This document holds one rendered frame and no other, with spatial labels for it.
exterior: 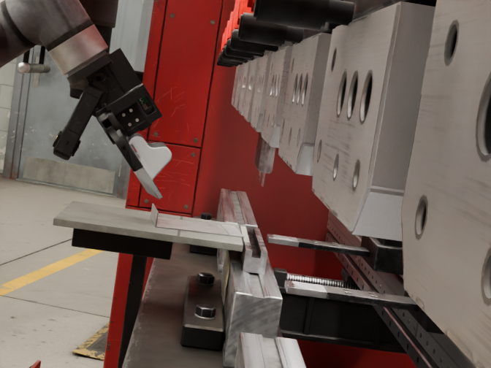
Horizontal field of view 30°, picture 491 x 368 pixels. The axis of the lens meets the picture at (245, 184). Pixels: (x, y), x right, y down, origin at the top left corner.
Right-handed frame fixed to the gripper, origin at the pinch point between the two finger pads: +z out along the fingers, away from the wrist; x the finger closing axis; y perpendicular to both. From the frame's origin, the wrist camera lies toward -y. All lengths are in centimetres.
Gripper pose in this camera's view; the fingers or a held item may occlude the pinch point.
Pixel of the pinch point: (150, 190)
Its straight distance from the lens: 134.1
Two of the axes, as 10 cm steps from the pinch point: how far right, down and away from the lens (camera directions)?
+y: 8.4, -5.3, 0.7
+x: -1.7, -1.4, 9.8
